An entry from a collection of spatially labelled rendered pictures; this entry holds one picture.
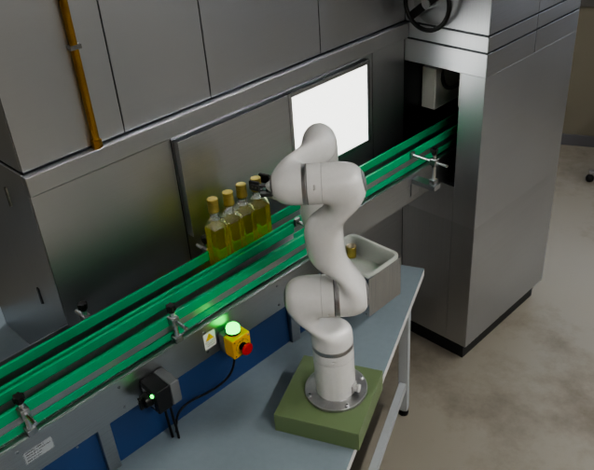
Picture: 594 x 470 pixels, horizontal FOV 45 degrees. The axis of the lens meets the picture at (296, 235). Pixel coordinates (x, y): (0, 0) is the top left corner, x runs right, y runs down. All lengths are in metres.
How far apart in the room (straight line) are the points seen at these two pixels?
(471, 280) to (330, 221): 1.59
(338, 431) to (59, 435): 0.76
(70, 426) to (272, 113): 1.17
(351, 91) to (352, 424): 1.24
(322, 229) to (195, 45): 0.76
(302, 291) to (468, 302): 1.50
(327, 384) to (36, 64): 1.18
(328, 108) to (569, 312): 1.86
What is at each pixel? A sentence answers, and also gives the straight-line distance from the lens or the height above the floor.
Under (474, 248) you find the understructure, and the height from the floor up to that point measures 0.65.
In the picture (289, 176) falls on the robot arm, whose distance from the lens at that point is 1.69.
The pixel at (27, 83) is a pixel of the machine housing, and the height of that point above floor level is 1.79.
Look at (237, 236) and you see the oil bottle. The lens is 2.29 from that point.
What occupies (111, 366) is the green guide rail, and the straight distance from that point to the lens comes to 2.04.
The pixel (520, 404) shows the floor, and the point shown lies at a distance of 3.41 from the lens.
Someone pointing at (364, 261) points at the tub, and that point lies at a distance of 2.55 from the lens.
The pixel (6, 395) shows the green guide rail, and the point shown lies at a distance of 2.01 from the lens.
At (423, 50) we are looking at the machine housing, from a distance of 2.94.
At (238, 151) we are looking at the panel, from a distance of 2.39.
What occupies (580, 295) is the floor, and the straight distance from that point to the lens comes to 4.09.
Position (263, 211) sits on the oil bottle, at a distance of 2.33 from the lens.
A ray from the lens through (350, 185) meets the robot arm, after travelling 1.68.
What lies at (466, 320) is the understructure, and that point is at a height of 0.26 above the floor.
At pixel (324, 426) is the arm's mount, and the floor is 0.82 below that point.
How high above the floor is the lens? 2.39
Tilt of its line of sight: 32 degrees down
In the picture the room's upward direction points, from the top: 5 degrees counter-clockwise
